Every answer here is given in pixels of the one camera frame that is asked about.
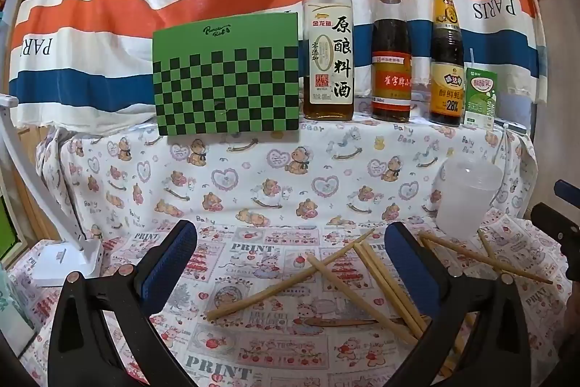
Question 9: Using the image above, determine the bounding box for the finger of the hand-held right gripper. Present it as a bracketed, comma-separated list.
[555, 180, 580, 203]
[531, 202, 580, 243]

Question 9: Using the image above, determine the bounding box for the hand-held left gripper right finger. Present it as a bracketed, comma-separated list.
[384, 221, 531, 387]

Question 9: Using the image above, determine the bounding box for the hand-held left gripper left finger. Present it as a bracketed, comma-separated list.
[47, 220, 198, 387]

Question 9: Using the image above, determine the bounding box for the wooden chopstick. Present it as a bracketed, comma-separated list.
[477, 229, 501, 270]
[418, 231, 554, 284]
[361, 241, 430, 329]
[205, 228, 376, 321]
[307, 253, 418, 345]
[442, 312, 479, 374]
[353, 243, 424, 335]

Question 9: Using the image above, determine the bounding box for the translucent plastic cup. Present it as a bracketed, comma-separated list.
[435, 158, 505, 239]

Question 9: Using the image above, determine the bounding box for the white desk lamp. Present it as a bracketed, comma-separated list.
[0, 94, 104, 292]

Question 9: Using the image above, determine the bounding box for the bear print cloth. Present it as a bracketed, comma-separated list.
[36, 97, 540, 243]

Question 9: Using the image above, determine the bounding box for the green milk carton with straw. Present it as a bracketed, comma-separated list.
[462, 49, 498, 131]

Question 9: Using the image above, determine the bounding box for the beige cabinet side panel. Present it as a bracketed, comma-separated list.
[532, 0, 580, 197]

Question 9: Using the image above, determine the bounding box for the red print tablecloth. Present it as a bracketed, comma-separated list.
[9, 206, 580, 387]

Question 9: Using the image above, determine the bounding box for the yellow label dark sauce bottle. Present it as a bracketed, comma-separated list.
[429, 0, 466, 127]

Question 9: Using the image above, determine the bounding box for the green framed board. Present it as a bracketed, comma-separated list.
[0, 169, 28, 265]

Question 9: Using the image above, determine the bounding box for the green checkered box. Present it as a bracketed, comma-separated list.
[152, 12, 301, 137]

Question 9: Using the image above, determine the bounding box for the red cap sauce bottle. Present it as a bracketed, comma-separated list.
[370, 0, 412, 123]

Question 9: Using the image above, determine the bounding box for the clear cooking wine bottle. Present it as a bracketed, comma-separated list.
[302, 0, 355, 121]

